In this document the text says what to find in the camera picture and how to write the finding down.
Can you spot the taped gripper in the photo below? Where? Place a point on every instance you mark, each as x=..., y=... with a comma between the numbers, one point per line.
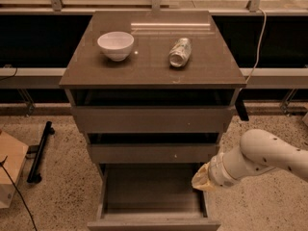
x=218, y=173

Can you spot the grey bottom drawer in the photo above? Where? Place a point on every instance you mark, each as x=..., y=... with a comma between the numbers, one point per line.
x=151, y=197

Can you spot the grey drawer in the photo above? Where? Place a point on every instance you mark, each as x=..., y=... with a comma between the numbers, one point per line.
x=147, y=120
x=151, y=197
x=152, y=153

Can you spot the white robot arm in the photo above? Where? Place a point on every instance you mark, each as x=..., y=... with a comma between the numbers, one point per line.
x=258, y=152

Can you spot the grey middle drawer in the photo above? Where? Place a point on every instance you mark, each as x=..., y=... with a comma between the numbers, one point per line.
x=152, y=153

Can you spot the grey drawer cabinet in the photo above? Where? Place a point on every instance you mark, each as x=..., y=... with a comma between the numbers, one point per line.
x=146, y=79

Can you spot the grey top drawer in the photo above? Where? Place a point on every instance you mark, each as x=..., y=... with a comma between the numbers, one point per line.
x=147, y=120

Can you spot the crushed metal can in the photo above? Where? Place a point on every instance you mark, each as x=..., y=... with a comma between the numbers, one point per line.
x=180, y=52

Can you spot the white ceramic bowl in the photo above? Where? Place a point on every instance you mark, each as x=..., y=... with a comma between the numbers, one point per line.
x=116, y=45

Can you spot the black bar on floor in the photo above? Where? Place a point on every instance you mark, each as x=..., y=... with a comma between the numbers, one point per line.
x=37, y=150

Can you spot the cardboard box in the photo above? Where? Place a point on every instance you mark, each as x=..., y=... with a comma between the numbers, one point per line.
x=13, y=155

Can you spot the black cabinet bracket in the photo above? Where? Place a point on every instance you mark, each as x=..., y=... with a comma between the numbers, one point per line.
x=241, y=110

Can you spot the metal railing frame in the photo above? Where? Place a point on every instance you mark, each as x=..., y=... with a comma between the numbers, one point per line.
x=38, y=37

